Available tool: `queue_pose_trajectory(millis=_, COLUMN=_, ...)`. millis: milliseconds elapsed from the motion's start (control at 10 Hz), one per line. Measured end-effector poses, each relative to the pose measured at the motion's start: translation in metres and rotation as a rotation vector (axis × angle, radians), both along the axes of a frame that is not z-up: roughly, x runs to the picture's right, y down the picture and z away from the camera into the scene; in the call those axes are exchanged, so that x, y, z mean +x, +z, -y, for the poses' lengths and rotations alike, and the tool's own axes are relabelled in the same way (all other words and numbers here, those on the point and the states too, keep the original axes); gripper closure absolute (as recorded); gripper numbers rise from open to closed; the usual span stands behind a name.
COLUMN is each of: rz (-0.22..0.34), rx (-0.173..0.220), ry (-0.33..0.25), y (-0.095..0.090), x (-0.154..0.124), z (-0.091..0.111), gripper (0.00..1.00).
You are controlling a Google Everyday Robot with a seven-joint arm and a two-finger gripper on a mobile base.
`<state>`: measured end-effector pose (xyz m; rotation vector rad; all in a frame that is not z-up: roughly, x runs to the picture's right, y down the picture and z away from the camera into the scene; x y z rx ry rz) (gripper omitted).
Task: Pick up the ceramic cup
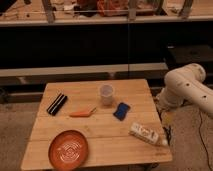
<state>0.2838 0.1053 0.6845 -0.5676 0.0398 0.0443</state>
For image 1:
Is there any white labelled bottle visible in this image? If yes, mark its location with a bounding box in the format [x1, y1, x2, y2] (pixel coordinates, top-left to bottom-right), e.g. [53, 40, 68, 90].
[129, 122, 168, 146]

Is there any black white-striped block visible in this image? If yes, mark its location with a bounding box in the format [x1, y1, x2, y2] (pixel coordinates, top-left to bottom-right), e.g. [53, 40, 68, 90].
[47, 94, 67, 116]

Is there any orange ribbed plate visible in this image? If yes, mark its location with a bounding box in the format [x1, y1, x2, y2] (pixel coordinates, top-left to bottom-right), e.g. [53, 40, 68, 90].
[48, 130, 89, 171]

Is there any black box on shelf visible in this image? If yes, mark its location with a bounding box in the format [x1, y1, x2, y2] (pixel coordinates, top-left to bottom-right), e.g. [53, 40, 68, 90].
[166, 45, 213, 71]

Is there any orange carrot toy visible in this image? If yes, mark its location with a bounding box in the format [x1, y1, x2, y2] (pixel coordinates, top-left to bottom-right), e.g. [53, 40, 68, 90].
[69, 107, 97, 117]

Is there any white ceramic cup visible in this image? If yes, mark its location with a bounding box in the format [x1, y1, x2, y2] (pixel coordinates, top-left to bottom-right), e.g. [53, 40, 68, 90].
[99, 84, 114, 106]

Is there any black cable on floor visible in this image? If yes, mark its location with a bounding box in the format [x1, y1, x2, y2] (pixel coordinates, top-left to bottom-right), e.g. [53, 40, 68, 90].
[197, 109, 213, 171]

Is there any wooden table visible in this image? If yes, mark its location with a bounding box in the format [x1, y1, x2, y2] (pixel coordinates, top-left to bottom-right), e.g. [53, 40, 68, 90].
[21, 79, 172, 171]

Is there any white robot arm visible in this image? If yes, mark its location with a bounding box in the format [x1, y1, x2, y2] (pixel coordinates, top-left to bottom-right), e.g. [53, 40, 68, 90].
[157, 63, 213, 119]

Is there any blue sponge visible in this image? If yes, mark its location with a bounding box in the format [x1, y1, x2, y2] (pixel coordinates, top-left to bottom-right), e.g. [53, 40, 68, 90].
[113, 103, 130, 121]

